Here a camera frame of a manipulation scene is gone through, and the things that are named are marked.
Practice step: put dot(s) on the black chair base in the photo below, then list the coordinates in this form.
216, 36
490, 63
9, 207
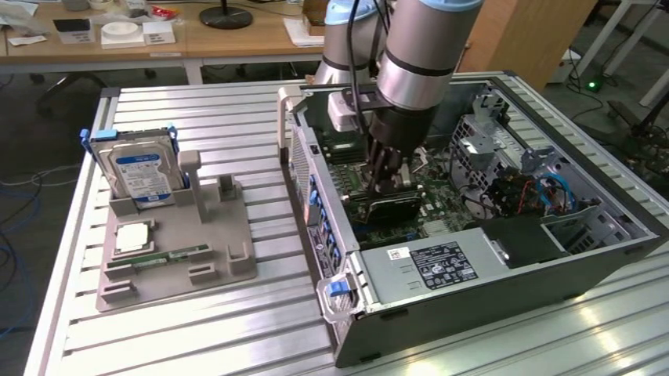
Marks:
63, 88

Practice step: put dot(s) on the green motherboard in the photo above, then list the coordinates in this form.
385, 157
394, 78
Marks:
443, 203

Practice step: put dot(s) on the loose green ram stick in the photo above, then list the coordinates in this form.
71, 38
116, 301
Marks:
156, 256

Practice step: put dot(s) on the wooden cabinet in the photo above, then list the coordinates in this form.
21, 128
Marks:
522, 39

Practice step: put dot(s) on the white round container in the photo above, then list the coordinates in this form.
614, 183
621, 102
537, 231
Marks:
120, 37

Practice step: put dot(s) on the metal socket cover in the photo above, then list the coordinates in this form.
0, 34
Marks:
425, 156

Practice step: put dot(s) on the silver chipset heatsink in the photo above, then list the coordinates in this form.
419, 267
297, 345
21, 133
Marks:
434, 229

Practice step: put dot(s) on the white box black top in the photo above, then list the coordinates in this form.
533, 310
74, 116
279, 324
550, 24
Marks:
74, 27

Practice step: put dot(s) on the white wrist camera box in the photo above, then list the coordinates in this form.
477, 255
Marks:
342, 117

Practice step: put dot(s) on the black ram slot white clips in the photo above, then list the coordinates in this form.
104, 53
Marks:
345, 148
347, 156

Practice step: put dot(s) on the grey power supply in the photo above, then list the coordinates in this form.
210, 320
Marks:
397, 274

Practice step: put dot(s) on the green light device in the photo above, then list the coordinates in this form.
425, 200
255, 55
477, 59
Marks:
592, 84

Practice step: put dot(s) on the white paper slip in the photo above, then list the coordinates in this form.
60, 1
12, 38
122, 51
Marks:
25, 40

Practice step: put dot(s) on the green graphics card black fan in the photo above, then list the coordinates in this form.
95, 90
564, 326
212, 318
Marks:
391, 211

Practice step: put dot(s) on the white label box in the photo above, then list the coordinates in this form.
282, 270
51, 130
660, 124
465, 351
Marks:
156, 31

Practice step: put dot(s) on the installed green ram stick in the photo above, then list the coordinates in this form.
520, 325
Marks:
355, 197

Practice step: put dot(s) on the paper pile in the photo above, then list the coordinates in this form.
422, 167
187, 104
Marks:
15, 15

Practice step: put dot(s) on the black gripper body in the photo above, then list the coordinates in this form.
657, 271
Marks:
399, 129

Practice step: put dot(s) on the black floor equipment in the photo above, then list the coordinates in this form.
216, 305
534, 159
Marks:
626, 117

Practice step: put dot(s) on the metal disk bay cage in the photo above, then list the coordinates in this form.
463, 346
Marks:
481, 145

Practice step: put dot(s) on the white paper stack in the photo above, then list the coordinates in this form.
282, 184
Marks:
306, 35

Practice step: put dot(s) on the wooden desk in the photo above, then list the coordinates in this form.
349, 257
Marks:
78, 55

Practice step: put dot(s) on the cardboard box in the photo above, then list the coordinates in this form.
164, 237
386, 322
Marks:
314, 11

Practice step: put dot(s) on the silver cpu chip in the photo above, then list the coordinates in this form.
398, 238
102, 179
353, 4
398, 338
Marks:
131, 238

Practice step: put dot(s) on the red packet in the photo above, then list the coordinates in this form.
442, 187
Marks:
164, 11

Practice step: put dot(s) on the blue case latch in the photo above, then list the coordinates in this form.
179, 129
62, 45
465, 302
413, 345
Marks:
335, 288

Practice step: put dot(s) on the black open pc case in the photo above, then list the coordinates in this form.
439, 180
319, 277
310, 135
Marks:
470, 313

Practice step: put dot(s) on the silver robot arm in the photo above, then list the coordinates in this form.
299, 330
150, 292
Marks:
418, 78

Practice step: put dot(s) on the hard disk blue carrier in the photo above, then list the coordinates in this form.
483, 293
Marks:
138, 176

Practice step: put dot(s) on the grey parts rack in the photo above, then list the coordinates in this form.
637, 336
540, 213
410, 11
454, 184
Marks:
172, 282

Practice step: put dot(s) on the black lamp base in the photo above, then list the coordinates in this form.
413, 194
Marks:
224, 19

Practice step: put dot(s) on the white desk frame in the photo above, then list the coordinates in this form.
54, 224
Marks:
617, 35

